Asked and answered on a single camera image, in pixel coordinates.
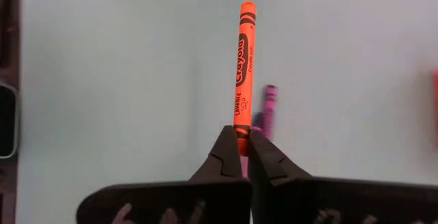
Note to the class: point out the black table edge frame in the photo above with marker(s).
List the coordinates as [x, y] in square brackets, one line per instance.
[10, 28]

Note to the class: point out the orange crayon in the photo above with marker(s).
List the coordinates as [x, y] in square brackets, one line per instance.
[244, 63]

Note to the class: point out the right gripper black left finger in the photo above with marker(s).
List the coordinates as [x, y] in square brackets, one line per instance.
[222, 162]

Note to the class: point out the green table mat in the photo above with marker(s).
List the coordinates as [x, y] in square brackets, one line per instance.
[137, 80]

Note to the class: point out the orange plastic basket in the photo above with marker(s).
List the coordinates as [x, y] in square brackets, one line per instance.
[435, 104]

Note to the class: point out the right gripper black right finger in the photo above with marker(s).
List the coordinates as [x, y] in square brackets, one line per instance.
[265, 165]

